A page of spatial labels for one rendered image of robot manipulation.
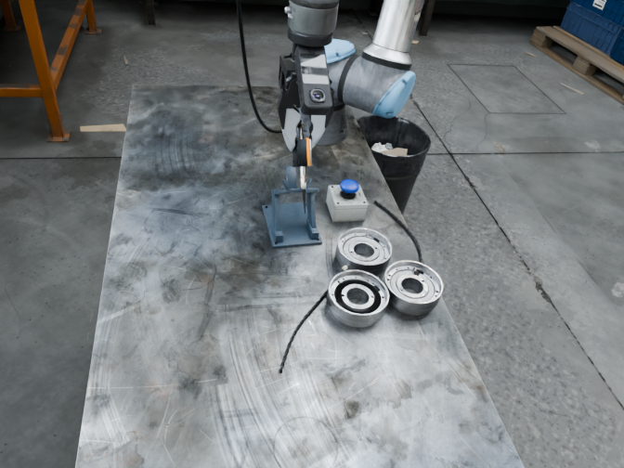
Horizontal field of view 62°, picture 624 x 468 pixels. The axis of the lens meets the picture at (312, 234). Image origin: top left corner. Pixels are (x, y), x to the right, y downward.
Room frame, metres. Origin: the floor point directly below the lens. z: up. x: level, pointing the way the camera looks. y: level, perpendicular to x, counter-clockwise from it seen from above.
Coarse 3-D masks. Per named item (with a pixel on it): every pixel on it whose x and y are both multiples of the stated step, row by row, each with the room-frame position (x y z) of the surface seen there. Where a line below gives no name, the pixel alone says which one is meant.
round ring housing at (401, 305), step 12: (396, 264) 0.70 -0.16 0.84; (408, 264) 0.71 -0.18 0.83; (420, 264) 0.71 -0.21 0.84; (384, 276) 0.66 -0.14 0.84; (408, 276) 0.68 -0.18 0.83; (432, 276) 0.69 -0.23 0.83; (396, 288) 0.65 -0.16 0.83; (408, 288) 0.68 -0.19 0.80; (420, 288) 0.67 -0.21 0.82; (396, 300) 0.62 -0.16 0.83; (408, 300) 0.61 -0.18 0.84; (432, 300) 0.62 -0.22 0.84; (408, 312) 0.61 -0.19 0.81; (420, 312) 0.61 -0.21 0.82
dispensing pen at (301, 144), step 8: (296, 144) 0.79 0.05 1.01; (304, 144) 0.79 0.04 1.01; (296, 152) 0.78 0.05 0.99; (304, 152) 0.78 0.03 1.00; (296, 160) 0.78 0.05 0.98; (304, 160) 0.77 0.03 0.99; (304, 168) 0.78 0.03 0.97; (304, 176) 0.77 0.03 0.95; (304, 184) 0.76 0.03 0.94; (304, 192) 0.76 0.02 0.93; (304, 200) 0.75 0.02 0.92; (304, 208) 0.74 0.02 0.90
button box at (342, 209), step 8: (328, 192) 0.90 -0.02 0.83; (336, 192) 0.89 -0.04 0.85; (344, 192) 0.88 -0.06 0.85; (360, 192) 0.90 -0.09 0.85; (328, 200) 0.89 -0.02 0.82; (336, 200) 0.86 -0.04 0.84; (344, 200) 0.86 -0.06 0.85; (352, 200) 0.87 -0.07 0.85; (360, 200) 0.87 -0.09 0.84; (328, 208) 0.88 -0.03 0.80; (336, 208) 0.84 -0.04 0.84; (344, 208) 0.85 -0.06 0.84; (352, 208) 0.85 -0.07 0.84; (360, 208) 0.86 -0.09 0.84; (336, 216) 0.84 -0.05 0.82; (344, 216) 0.85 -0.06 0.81; (352, 216) 0.85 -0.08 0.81; (360, 216) 0.86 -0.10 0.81
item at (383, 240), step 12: (360, 228) 0.78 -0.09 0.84; (360, 240) 0.76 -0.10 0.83; (384, 240) 0.77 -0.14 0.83; (336, 252) 0.73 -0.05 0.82; (360, 252) 0.76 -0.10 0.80; (372, 252) 0.74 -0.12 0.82; (384, 252) 0.74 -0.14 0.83; (348, 264) 0.69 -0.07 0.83; (360, 264) 0.68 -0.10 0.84; (372, 264) 0.69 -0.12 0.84; (384, 264) 0.70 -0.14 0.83
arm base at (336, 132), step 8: (344, 104) 1.20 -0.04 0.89; (336, 112) 1.17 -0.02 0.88; (344, 112) 1.20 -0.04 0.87; (304, 120) 1.16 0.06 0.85; (336, 120) 1.16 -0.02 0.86; (344, 120) 1.19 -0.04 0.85; (296, 128) 1.16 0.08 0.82; (304, 128) 1.16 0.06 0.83; (328, 128) 1.15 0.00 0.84; (336, 128) 1.16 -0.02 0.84; (344, 128) 1.19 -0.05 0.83; (296, 136) 1.16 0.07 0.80; (304, 136) 1.14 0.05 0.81; (328, 136) 1.14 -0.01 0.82; (336, 136) 1.15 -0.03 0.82; (344, 136) 1.18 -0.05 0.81; (320, 144) 1.14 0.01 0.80; (328, 144) 1.14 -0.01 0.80
